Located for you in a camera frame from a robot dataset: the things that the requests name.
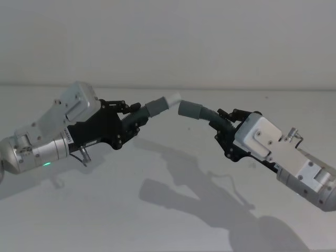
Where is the thin left gripper cable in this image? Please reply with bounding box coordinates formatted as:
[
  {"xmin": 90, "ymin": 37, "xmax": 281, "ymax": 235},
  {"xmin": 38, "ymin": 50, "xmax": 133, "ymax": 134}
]
[{"xmin": 68, "ymin": 145, "xmax": 92, "ymax": 168}]

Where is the white table cloth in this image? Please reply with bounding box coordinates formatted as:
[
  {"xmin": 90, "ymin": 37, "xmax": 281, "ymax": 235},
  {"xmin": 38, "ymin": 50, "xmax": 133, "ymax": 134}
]
[{"xmin": 0, "ymin": 83, "xmax": 336, "ymax": 252}]

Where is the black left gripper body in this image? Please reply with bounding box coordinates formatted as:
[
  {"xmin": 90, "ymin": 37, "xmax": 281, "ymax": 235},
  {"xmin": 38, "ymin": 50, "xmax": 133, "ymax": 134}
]
[{"xmin": 64, "ymin": 100, "xmax": 128, "ymax": 153}]

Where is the plain pale wall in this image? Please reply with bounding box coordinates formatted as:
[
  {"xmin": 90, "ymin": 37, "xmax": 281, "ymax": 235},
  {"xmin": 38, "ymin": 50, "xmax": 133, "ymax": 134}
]
[{"xmin": 0, "ymin": 0, "xmax": 336, "ymax": 89}]

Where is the ribbed hose with white tip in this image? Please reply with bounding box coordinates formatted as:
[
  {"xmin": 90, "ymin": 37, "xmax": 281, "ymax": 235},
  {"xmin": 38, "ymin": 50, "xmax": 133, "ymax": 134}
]
[{"xmin": 125, "ymin": 91, "xmax": 182, "ymax": 119}]

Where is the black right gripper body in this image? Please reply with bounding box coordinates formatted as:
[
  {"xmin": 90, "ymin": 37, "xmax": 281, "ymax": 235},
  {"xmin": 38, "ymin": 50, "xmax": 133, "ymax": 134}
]
[{"xmin": 214, "ymin": 135, "xmax": 279, "ymax": 173}]

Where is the thin gripper cable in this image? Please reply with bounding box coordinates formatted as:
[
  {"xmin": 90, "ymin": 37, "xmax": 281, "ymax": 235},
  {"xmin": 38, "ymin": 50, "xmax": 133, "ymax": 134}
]
[
  {"xmin": 285, "ymin": 127, "xmax": 305, "ymax": 151},
  {"xmin": 68, "ymin": 145, "xmax": 92, "ymax": 168}
]

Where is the thin right gripper cable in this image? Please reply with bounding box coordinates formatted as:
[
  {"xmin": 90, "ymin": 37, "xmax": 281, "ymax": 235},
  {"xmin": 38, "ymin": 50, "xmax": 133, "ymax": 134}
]
[{"xmin": 285, "ymin": 127, "xmax": 305, "ymax": 151}]

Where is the ribbed hose with grey cuff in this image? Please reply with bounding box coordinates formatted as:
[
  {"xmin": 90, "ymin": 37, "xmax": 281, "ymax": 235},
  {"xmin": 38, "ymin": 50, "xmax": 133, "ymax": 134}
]
[{"xmin": 177, "ymin": 100, "xmax": 232, "ymax": 129}]

